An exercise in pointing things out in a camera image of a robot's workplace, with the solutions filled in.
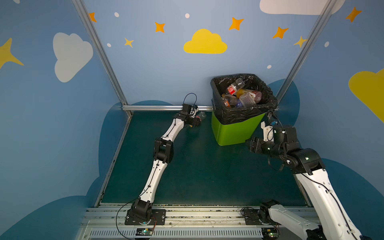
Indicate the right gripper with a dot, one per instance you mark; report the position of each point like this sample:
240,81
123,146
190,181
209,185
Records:
256,145

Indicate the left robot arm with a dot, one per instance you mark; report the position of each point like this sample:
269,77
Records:
141,209

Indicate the dark red juice bottle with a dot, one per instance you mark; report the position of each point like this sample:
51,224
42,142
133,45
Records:
256,95

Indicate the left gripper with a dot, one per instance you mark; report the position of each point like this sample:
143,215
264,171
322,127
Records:
195,120

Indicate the clear bottle yellow cap red label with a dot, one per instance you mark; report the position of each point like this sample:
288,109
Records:
233,88

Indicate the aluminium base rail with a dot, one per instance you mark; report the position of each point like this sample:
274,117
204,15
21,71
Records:
107,222

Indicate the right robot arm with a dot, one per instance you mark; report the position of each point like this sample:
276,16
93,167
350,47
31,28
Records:
309,169

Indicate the aluminium frame back bar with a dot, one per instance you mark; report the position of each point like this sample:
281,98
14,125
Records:
151,108

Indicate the green trash bin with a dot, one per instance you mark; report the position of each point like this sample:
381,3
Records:
237,133

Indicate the black bin liner bag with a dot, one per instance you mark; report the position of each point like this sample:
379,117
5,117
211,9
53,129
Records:
237,98

